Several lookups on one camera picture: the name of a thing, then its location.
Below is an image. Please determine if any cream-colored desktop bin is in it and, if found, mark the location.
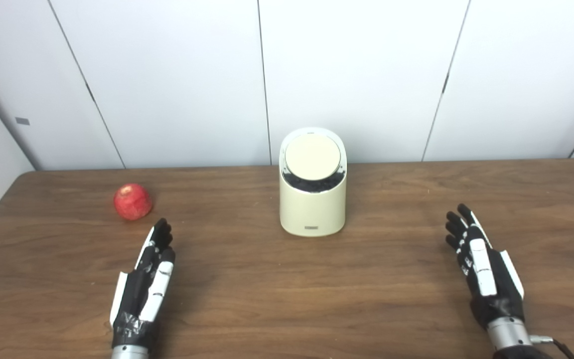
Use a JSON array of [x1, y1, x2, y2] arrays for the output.
[[279, 127, 347, 237]]

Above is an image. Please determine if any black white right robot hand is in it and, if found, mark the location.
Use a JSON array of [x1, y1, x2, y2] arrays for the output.
[[445, 203, 525, 330]]

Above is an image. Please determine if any red apple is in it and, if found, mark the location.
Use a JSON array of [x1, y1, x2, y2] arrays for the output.
[[114, 183, 153, 221]]

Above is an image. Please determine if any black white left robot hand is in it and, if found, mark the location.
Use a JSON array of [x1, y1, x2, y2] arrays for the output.
[[109, 218, 176, 350]]

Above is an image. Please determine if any cream round bin lid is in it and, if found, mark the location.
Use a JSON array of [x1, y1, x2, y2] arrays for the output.
[[285, 134, 341, 181]]

